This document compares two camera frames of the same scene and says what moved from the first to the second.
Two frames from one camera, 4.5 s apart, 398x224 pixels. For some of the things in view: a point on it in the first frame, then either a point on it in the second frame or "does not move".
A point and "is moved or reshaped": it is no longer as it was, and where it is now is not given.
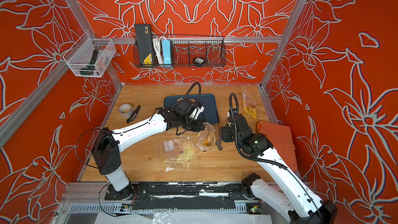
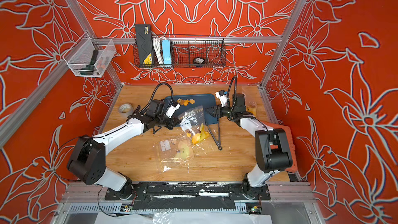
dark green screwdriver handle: x=88 y=70 does not move
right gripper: x=225 y=131 to x=216 y=111
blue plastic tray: x=209 y=116 does not move
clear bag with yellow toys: x=178 y=154 does not move
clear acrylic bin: x=87 y=57 does not move
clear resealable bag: x=206 y=137 is moved or reshaped
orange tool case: x=281 y=139 does not move
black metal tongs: x=218 y=143 does not move
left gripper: x=198 y=128 to x=174 y=122
